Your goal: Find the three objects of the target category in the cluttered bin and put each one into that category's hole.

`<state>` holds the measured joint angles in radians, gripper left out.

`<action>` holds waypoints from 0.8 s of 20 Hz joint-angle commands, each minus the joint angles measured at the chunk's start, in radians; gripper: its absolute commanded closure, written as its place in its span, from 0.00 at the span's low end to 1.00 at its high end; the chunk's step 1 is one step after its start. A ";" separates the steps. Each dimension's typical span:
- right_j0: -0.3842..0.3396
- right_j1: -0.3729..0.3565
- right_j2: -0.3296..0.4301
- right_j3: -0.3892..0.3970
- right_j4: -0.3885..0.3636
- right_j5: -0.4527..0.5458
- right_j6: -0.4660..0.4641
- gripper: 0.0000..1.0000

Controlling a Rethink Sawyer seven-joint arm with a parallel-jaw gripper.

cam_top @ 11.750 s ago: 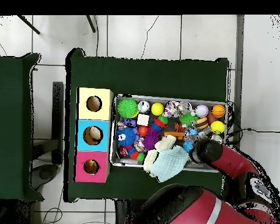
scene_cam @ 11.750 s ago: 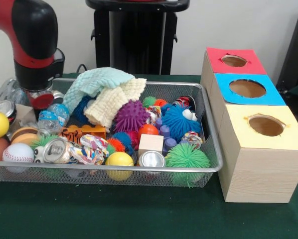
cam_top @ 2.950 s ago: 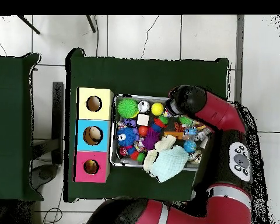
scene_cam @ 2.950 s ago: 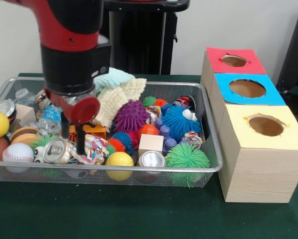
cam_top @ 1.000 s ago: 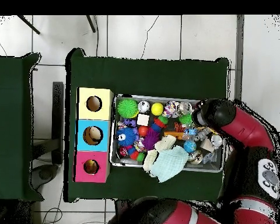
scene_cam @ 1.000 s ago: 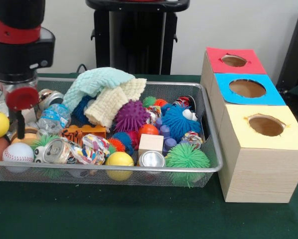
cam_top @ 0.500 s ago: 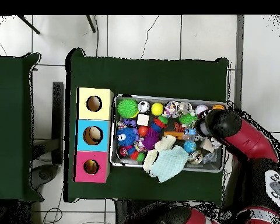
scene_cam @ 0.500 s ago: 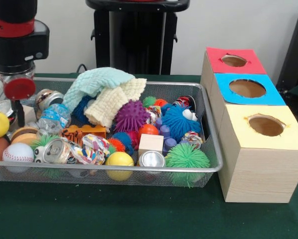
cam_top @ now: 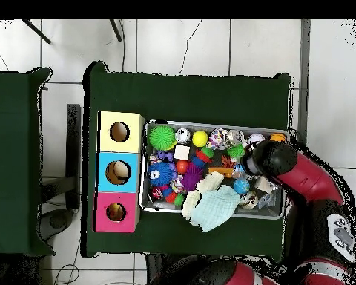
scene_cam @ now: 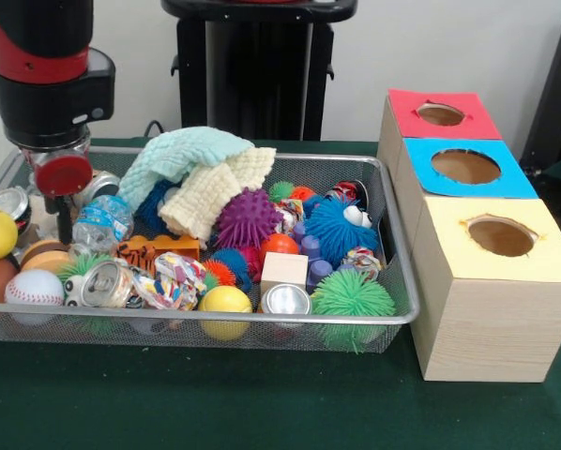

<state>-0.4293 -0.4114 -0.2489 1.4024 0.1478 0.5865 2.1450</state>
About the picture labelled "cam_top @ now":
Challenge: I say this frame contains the shallow wire mesh bin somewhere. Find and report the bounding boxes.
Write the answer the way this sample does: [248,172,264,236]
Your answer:
[139,121,289,220]

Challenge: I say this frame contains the small silver can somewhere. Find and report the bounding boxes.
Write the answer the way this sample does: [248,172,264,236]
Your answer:
[174,127,192,145]

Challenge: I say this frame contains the black tripod leg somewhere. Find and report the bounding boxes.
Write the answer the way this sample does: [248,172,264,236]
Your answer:
[109,19,122,42]
[22,19,51,45]

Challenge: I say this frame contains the yellow ball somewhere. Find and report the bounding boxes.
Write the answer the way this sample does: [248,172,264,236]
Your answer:
[192,130,209,148]

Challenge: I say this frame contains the pale yellow cloth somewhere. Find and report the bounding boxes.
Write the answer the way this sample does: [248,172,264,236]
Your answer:
[182,171,225,220]

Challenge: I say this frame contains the wooden box three holes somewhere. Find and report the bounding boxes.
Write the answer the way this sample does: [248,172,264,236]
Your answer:
[94,111,145,234]

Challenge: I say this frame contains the dark blue spiky ball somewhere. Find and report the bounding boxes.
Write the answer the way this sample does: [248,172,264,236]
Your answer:
[147,162,175,187]

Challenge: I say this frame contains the plain green spiky ball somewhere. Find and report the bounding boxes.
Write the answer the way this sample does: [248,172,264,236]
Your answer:
[148,124,177,152]

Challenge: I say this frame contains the blue globe ball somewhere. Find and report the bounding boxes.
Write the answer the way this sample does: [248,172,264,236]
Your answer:
[234,178,251,196]

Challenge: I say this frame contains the black flat panel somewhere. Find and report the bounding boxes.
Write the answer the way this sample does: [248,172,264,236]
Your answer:
[66,103,82,210]

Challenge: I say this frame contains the dark green side table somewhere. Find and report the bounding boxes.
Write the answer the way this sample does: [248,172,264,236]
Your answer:
[0,67,54,256]

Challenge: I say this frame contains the mint green cloth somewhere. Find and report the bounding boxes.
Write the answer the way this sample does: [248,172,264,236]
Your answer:
[189,185,241,233]

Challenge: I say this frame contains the colourful patterned cloth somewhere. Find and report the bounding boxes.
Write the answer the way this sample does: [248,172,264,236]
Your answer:
[207,128,230,150]

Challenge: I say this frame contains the purple spiky toy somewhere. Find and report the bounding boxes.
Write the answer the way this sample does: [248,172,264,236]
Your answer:
[180,163,205,192]

